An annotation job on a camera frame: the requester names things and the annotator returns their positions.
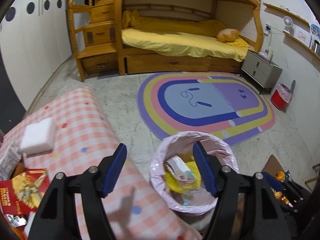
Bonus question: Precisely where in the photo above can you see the yellow foam fruit net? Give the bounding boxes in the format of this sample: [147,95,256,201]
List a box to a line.
[164,155,201,194]

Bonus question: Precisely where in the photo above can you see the white milk carton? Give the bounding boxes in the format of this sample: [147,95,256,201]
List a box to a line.
[0,142,22,181]

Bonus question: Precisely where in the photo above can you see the white desk fan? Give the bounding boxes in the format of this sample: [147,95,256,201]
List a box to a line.
[283,16,294,35]

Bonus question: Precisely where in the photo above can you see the colourful oval rug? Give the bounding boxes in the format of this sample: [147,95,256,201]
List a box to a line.
[137,72,275,146]

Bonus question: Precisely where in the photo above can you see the grey nightstand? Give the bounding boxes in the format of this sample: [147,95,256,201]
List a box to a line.
[241,50,283,93]

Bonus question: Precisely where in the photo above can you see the white wardrobe with dots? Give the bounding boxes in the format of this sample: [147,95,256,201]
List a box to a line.
[1,0,72,109]

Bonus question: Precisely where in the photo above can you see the wooden stair drawers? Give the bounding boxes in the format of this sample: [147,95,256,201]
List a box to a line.
[68,0,125,82]

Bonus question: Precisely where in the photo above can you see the white foam block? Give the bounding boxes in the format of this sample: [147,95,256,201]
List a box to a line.
[20,118,57,155]

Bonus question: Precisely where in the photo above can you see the wooden bunk bed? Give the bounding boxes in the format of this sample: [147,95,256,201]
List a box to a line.
[114,0,263,74]

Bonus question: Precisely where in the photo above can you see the yellow bed sheet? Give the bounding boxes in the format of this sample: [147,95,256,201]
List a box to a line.
[121,10,249,62]

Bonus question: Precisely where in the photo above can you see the wooden wall shelf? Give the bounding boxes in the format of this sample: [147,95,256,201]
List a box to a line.
[263,3,319,60]

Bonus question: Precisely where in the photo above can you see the orange plush toy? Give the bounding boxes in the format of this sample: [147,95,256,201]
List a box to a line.
[216,28,240,43]

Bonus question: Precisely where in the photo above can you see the red trash bin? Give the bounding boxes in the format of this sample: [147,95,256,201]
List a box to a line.
[271,83,292,110]

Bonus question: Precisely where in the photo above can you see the crumpled silver foil wrapper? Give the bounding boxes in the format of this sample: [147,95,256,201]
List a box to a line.
[5,214,27,228]

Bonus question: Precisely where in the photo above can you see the cardboard with orange peels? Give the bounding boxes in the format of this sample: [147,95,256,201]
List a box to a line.
[261,154,311,213]

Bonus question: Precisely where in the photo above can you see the pink checkered tablecloth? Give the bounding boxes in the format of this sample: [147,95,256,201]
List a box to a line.
[1,86,201,239]

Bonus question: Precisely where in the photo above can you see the pink lined trash bin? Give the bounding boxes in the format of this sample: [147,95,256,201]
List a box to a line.
[149,131,240,216]

